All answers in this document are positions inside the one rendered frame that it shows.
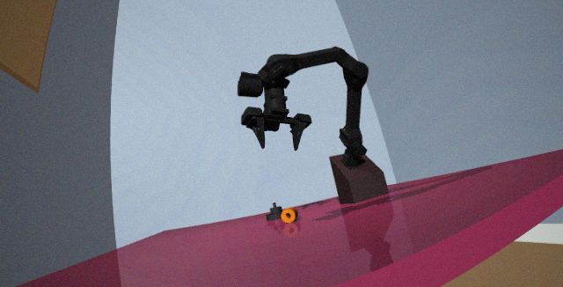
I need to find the orange knob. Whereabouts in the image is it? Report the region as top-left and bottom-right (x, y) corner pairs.
(281, 208), (297, 223)

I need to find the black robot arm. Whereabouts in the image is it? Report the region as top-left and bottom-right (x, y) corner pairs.
(238, 47), (369, 170)

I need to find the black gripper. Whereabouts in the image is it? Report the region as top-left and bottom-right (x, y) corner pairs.
(241, 92), (312, 151)

